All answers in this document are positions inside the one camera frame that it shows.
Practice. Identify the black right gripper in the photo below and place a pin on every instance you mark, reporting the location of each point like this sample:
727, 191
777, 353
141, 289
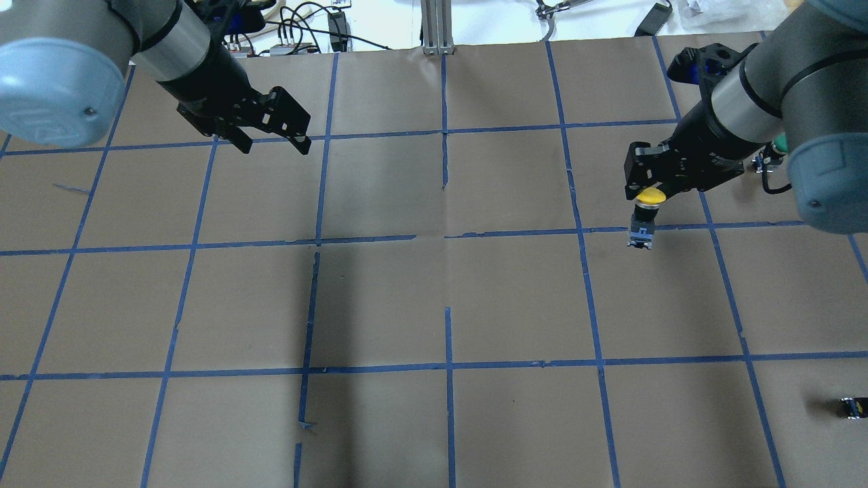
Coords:
712, 148

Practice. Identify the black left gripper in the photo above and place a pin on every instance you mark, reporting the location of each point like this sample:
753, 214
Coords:
209, 87

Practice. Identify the yellow push button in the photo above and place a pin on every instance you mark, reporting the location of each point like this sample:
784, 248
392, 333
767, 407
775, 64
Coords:
645, 209

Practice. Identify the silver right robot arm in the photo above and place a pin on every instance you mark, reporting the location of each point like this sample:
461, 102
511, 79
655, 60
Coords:
807, 82

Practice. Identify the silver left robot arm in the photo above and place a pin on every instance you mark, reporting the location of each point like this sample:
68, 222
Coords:
64, 67

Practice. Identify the black power adapter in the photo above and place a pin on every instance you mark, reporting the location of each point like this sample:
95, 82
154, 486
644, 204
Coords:
654, 20

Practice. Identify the black wrist camera, right arm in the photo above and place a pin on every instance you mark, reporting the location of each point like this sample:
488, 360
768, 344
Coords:
712, 61

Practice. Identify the aluminium frame post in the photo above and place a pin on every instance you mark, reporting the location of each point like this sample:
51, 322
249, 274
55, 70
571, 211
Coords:
436, 28

